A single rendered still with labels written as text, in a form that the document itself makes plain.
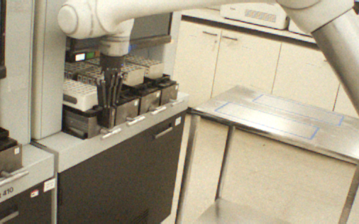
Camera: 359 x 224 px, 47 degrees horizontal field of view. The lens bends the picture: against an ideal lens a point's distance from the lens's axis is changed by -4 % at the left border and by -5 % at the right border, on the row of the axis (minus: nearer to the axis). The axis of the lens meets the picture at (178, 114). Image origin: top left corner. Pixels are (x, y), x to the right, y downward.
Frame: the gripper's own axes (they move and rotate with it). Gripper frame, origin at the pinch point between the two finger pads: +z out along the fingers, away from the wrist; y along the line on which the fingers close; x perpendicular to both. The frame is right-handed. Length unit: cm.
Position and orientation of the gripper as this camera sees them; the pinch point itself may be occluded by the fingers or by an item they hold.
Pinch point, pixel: (106, 116)
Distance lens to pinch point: 137.0
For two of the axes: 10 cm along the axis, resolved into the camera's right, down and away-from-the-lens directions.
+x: 8.7, 2.7, -4.0
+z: -1.4, 9.3, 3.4
